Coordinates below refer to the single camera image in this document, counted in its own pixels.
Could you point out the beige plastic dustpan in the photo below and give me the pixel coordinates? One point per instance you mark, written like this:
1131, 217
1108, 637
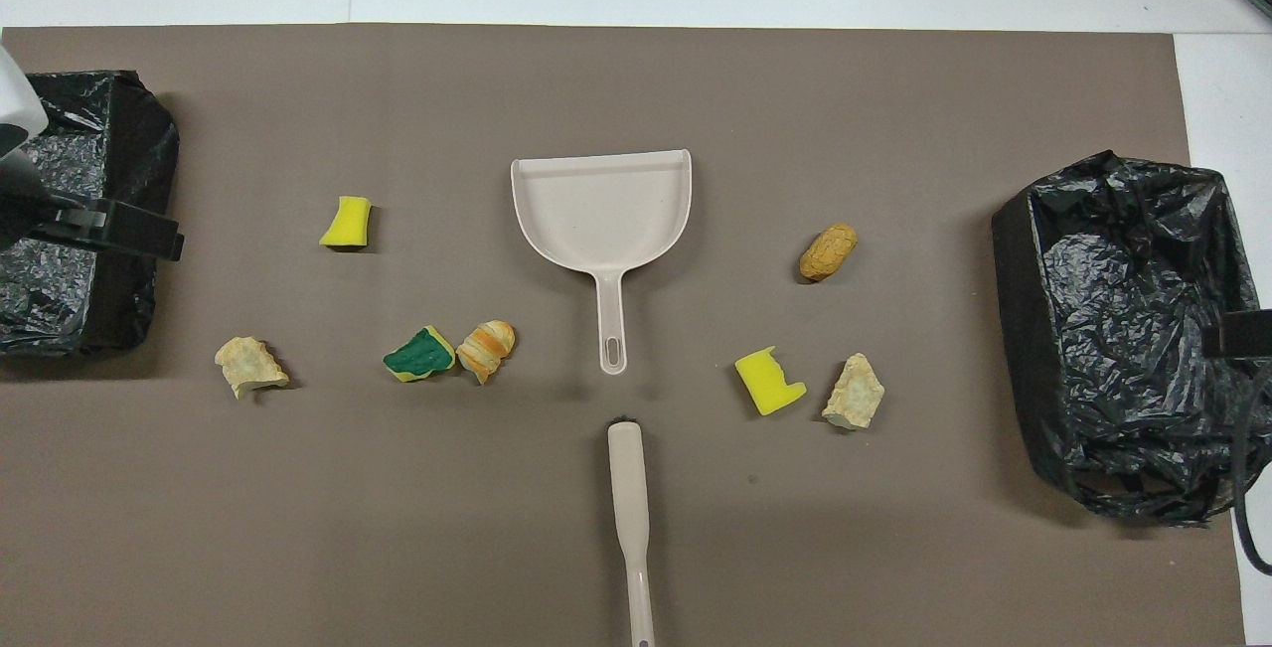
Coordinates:
601, 210

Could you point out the green and yellow sponge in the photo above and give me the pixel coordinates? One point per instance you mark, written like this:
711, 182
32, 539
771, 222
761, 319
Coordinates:
417, 356

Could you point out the orange striped croissant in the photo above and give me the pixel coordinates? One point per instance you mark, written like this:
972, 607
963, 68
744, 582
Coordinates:
485, 347

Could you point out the torn croissant chunk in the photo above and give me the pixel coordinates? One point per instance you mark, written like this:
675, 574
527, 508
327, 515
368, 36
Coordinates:
248, 364

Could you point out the yellow sponge wedge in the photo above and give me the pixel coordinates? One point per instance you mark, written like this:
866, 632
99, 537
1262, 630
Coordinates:
346, 224

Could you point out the beige hand brush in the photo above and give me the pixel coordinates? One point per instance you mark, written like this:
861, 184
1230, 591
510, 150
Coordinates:
629, 488

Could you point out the peanut-shaped brown bread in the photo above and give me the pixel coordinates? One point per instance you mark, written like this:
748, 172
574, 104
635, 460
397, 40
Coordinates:
828, 251

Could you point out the torn pale bread chunk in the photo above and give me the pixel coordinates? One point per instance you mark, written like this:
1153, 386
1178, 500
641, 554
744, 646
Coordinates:
853, 394

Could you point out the notched yellow sponge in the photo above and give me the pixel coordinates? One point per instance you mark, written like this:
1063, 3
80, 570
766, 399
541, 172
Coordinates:
765, 384

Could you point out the brown table mat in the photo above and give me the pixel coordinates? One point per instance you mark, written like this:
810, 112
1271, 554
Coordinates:
596, 80

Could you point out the black bag-lined bin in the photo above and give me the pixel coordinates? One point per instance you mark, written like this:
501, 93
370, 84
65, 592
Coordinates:
1123, 329
60, 299

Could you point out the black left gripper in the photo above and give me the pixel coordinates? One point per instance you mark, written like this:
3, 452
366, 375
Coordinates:
20, 200

